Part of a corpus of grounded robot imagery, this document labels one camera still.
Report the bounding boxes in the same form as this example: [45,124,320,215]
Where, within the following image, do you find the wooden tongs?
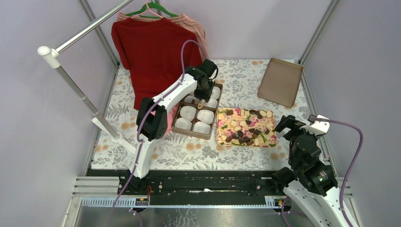
[197,99,205,109]

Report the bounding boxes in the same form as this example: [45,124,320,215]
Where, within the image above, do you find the floral chocolate tray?
[216,108,278,148]

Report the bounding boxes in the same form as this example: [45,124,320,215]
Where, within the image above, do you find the gold chocolate box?
[172,83,223,140]

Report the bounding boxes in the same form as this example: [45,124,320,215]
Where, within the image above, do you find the pink cloth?
[166,107,177,134]

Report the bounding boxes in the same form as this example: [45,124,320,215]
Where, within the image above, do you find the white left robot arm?
[127,59,218,194]

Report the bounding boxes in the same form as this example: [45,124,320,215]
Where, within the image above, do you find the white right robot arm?
[271,115,364,227]

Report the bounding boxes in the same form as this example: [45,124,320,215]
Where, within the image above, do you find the gold box lid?
[257,58,303,108]

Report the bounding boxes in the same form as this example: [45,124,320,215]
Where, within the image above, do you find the beige pink garment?
[116,12,209,60]

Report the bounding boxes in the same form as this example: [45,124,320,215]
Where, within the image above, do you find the red t-shirt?
[111,18,202,110]

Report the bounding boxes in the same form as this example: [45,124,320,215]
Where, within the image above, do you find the green hanger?
[126,1,179,18]

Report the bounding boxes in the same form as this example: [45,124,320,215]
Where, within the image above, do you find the silver clothes rack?
[37,0,137,154]

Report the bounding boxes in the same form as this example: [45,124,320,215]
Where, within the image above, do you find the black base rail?
[113,167,336,206]

